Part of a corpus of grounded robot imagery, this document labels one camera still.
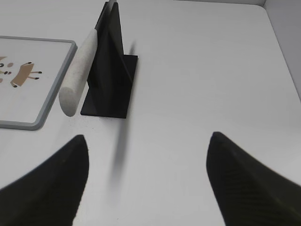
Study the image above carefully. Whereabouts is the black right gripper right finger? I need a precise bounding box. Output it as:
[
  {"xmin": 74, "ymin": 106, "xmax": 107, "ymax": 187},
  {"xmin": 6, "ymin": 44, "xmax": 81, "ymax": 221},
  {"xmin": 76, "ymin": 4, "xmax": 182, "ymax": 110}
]
[{"xmin": 206, "ymin": 132, "xmax": 301, "ymax": 226}]

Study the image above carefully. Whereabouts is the cleaver knife with white handle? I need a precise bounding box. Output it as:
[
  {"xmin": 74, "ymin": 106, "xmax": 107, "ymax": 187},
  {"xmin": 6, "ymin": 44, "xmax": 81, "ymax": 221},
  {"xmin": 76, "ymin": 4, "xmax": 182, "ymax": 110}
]
[{"xmin": 59, "ymin": 29, "xmax": 98, "ymax": 117}]

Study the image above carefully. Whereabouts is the black knife stand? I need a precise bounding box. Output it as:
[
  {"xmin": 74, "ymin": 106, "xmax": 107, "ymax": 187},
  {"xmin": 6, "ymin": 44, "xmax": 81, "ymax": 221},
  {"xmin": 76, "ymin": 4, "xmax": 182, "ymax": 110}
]
[{"xmin": 80, "ymin": 0, "xmax": 138, "ymax": 119}]

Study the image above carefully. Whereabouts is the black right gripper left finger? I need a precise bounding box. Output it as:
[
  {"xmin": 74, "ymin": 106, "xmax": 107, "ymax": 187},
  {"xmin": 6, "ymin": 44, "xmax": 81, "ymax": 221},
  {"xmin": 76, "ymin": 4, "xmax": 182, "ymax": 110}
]
[{"xmin": 0, "ymin": 135, "xmax": 89, "ymax": 226}]

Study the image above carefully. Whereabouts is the white cutting board grey rim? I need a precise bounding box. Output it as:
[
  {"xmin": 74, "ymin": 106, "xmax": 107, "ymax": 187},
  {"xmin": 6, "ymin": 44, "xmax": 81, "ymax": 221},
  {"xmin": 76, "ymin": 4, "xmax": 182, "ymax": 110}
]
[{"xmin": 0, "ymin": 36, "xmax": 77, "ymax": 130}]

